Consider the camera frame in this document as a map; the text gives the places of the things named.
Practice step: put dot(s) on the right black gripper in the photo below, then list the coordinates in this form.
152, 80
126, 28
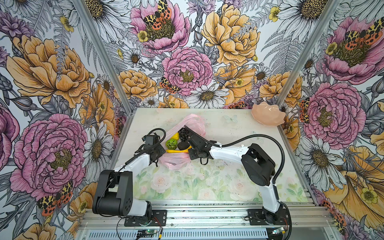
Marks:
192, 155

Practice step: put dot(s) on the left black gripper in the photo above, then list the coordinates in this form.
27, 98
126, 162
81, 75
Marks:
162, 152

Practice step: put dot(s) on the fake dark avocado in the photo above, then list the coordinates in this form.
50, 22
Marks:
183, 146

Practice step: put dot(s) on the pink plastic bag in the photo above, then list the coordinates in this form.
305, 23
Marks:
178, 160

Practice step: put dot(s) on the pink petal-shaped bowl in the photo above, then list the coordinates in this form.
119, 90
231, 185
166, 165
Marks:
268, 115

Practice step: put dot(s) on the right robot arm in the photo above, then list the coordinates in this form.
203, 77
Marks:
258, 165

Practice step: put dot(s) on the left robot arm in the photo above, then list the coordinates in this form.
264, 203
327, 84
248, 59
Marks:
114, 196

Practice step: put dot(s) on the fake yellow banana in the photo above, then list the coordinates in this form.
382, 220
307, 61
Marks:
178, 151

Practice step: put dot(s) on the fake green custard apple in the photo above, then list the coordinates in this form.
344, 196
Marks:
172, 144

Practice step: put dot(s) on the fake black grape bunch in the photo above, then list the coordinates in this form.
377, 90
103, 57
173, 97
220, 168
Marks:
184, 134

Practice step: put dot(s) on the fake yellow lemon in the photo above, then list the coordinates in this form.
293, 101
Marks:
176, 136

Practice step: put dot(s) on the green circuit board left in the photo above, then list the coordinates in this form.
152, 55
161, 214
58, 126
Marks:
146, 234

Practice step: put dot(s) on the green circuit board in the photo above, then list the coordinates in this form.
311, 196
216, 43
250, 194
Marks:
146, 234
278, 231

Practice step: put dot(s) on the green circuit board right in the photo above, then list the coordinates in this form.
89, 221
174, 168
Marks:
278, 231

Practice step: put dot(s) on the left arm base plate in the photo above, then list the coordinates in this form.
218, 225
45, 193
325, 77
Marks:
155, 218

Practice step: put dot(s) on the white slotted cable duct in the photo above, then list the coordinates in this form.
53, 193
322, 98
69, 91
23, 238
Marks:
183, 234

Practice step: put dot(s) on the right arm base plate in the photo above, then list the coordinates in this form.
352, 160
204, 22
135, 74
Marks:
261, 217

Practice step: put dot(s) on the aluminium front rail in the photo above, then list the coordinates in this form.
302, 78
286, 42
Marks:
210, 214

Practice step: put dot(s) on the left aluminium frame post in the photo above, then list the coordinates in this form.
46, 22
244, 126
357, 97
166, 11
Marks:
96, 39

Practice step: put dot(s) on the aluminium frame post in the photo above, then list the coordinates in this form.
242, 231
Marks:
96, 39
320, 26

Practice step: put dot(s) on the right aluminium frame post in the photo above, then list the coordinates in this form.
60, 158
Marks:
320, 26

